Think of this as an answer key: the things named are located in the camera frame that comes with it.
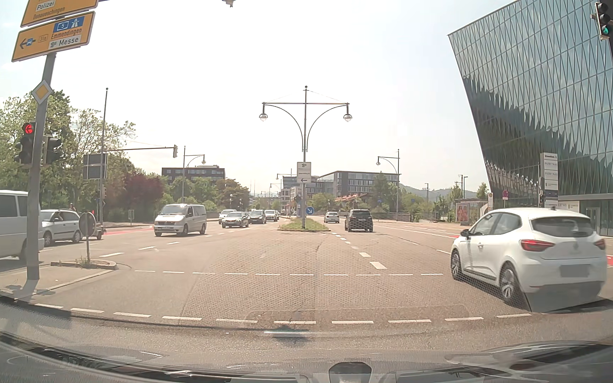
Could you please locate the queue of cars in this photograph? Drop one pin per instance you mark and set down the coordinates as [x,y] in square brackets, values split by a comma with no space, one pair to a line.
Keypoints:
[248,217]

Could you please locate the grass traffic island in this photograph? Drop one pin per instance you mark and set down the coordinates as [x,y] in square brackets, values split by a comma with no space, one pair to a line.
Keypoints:
[303,225]

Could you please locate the trees beside road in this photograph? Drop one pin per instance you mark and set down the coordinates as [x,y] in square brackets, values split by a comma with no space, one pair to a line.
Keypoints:
[391,197]

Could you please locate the white hatchback car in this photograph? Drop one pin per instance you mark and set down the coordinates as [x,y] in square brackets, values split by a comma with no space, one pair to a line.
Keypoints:
[535,255]

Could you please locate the glass facade building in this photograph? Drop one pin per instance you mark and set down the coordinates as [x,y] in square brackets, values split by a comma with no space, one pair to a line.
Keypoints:
[551,106]

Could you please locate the grey office building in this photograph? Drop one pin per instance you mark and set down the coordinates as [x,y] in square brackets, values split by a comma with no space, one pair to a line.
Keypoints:
[352,183]

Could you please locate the grey asphalt road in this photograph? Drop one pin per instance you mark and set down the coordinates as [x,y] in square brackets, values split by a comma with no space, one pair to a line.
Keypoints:
[296,298]

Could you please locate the billboard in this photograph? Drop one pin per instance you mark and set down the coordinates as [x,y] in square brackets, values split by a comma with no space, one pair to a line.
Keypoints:
[463,212]

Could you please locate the traffic light with yellow signs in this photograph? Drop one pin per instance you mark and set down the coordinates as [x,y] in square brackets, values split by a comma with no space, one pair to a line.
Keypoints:
[35,175]

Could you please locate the silver van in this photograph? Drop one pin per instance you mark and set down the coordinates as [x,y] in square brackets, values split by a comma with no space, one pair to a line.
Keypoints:
[181,218]

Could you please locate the car's own bonnet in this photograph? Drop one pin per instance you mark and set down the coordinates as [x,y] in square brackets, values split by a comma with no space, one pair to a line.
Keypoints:
[551,364]

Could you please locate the kerbed traffic island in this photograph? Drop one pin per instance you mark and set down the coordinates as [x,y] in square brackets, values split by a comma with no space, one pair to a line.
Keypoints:
[35,276]

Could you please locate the tall white sign pylon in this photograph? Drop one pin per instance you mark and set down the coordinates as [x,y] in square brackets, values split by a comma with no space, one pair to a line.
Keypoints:
[549,178]

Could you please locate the dark suv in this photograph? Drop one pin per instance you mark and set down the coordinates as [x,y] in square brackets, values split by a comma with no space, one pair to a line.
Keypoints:
[359,220]

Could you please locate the round sign on short post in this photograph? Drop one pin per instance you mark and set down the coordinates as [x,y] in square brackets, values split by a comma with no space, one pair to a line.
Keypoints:
[87,226]

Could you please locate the silver car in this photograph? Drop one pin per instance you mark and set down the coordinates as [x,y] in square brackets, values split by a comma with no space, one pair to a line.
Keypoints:
[60,224]

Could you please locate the curved lamp post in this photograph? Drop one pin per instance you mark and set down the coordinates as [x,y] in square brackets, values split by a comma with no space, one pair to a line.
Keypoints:
[396,181]
[183,175]

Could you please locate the row of trees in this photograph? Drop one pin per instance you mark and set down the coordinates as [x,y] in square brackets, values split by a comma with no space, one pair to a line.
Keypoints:
[67,165]

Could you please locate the road markings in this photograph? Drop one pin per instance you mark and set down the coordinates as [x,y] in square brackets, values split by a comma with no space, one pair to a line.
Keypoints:
[377,265]

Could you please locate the dark flat-roofed building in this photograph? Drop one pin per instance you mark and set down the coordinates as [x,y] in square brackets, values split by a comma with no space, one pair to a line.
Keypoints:
[193,173]

